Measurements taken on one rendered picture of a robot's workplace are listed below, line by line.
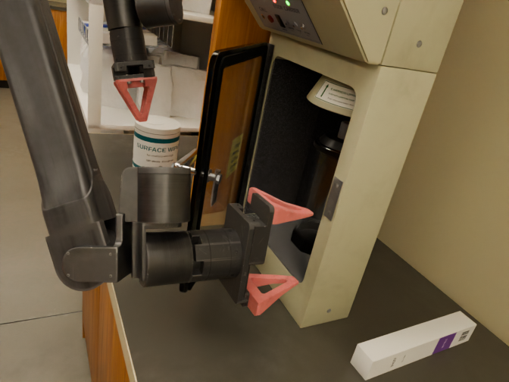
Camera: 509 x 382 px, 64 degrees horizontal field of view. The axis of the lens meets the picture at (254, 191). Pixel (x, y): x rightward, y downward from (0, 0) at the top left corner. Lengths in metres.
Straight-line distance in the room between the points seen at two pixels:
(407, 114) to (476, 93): 0.38
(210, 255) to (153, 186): 0.09
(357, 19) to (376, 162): 0.22
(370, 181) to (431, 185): 0.43
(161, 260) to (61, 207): 0.11
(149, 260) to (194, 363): 0.30
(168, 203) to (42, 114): 0.16
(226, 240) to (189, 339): 0.30
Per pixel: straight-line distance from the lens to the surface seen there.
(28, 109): 0.48
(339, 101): 0.70
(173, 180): 0.42
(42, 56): 0.48
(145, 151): 1.20
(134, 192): 0.44
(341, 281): 0.76
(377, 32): 0.58
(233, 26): 0.88
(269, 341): 0.75
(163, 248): 0.43
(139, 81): 0.74
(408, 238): 1.14
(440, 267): 1.09
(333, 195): 0.65
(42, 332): 2.09
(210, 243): 0.45
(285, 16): 0.69
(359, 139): 0.61
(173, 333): 0.73
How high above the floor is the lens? 1.46
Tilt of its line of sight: 25 degrees down
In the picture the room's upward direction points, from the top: 12 degrees clockwise
